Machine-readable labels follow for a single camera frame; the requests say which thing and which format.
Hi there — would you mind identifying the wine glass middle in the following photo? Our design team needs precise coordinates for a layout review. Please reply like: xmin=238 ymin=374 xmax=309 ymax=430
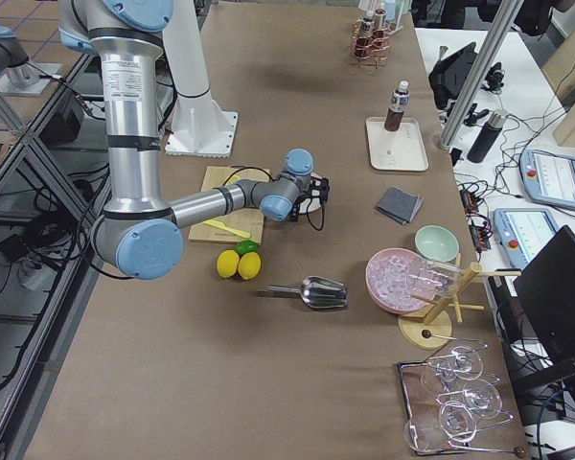
xmin=436 ymin=379 xmax=502 ymax=420

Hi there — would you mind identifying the grey folded cloth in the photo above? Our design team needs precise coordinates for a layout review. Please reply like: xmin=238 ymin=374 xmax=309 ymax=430
xmin=375 ymin=187 xmax=423 ymax=225

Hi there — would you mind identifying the black thermos flask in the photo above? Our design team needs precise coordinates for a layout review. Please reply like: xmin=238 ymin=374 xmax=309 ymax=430
xmin=467 ymin=109 xmax=508 ymax=163

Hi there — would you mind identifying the white round plate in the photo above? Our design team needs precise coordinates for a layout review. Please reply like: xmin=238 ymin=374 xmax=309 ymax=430
xmin=297 ymin=172 xmax=325 ymax=215

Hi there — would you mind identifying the tea bottle on tray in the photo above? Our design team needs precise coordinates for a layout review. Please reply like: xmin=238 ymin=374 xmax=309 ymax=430
xmin=384 ymin=80 xmax=409 ymax=132

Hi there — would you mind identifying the glass on wooden stand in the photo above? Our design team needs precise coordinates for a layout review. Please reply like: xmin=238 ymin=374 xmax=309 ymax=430
xmin=409 ymin=259 xmax=462 ymax=297

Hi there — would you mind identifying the tea bottle in rack front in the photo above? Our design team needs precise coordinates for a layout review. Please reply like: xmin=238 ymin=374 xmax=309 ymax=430
xmin=354 ymin=17 xmax=372 ymax=58

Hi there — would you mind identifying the wooden glass tree stand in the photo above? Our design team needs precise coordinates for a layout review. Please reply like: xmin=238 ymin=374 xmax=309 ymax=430
xmin=398 ymin=262 xmax=521 ymax=350

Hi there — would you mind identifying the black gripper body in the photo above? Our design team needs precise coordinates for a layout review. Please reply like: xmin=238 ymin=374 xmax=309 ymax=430
xmin=288 ymin=204 xmax=300 ymax=221

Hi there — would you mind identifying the tea bottle in rack rear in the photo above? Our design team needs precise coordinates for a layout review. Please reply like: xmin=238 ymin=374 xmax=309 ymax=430
xmin=372 ymin=8 xmax=386 ymax=40

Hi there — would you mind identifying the bamboo cutting board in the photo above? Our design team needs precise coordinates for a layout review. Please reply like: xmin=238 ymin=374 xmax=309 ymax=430
xmin=188 ymin=166 xmax=271 ymax=243

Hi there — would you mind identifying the mirror tray with glasses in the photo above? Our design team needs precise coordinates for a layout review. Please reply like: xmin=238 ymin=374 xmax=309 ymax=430
xmin=396 ymin=361 xmax=462 ymax=456

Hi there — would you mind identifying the pink bowl with ice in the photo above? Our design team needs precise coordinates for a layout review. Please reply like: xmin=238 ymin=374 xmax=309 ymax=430
xmin=365 ymin=248 xmax=435 ymax=315

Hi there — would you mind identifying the tea bottle in rack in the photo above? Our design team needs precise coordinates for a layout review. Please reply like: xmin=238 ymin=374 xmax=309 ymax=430
xmin=372 ymin=8 xmax=386 ymax=40
xmin=354 ymin=17 xmax=372 ymax=58

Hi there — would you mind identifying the yellow lemon far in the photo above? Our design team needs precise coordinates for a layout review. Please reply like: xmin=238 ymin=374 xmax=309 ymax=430
xmin=238 ymin=252 xmax=262 ymax=280

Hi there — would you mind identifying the cream rabbit tray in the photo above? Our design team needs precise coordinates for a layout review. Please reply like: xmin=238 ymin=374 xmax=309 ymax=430
xmin=365 ymin=117 xmax=428 ymax=173

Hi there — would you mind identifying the copper wire bottle rack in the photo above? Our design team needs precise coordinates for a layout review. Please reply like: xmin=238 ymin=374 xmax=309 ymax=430
xmin=350 ymin=11 xmax=391 ymax=69

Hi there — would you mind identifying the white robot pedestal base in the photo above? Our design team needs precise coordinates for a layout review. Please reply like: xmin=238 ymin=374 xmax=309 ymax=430
xmin=163 ymin=1 xmax=238 ymax=158

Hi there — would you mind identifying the wine glass top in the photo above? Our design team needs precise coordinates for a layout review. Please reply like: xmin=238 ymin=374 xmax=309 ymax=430
xmin=425 ymin=337 xmax=489 ymax=383

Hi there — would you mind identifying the yellow lemon near scoop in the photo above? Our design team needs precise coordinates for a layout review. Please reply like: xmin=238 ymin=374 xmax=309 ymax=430
xmin=216 ymin=249 xmax=241 ymax=278

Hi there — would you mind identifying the green bowl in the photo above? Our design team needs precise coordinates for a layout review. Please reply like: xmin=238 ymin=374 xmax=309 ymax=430
xmin=414 ymin=225 xmax=459 ymax=263

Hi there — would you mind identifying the green lime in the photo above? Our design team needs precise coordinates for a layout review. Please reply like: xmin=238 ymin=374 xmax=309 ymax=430
xmin=235 ymin=240 xmax=259 ymax=257

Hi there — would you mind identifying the black foam case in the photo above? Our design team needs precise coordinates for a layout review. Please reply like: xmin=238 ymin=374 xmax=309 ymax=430
xmin=428 ymin=42 xmax=477 ymax=109

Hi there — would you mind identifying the metal ice scoop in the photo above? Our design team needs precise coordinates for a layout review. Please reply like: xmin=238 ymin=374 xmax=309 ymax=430
xmin=266 ymin=276 xmax=348 ymax=311

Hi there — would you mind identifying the yellow plastic knife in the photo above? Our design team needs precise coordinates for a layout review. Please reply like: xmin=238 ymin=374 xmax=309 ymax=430
xmin=203 ymin=219 xmax=251 ymax=240

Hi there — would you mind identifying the aluminium frame post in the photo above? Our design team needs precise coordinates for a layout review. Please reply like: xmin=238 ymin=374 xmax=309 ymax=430
xmin=438 ymin=0 xmax=523 ymax=150

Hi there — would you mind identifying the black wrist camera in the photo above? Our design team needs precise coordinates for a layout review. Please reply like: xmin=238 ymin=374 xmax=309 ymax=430
xmin=310 ymin=176 xmax=330 ymax=210

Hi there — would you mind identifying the black monitor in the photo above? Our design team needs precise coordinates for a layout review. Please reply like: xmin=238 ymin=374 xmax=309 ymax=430
xmin=515 ymin=225 xmax=575 ymax=361

